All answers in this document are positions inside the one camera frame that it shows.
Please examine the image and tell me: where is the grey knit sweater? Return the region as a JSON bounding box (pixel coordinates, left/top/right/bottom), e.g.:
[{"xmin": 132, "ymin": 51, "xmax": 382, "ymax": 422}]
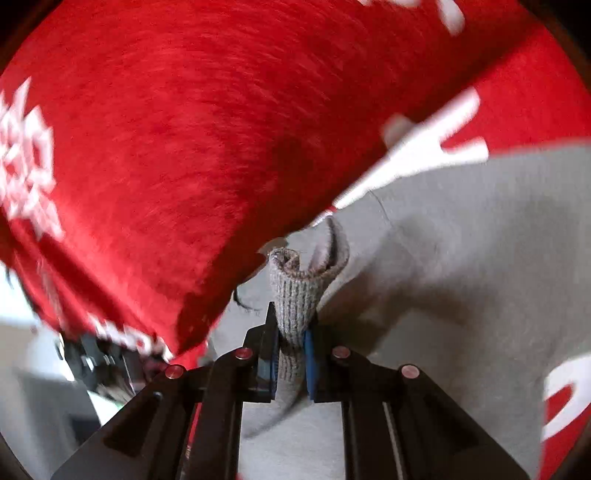
[{"xmin": 209, "ymin": 144, "xmax": 591, "ymax": 480}]

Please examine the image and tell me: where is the red patterned bed blanket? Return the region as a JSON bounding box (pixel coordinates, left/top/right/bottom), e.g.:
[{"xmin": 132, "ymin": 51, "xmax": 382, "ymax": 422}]
[{"xmin": 1, "ymin": 1, "xmax": 590, "ymax": 479}]

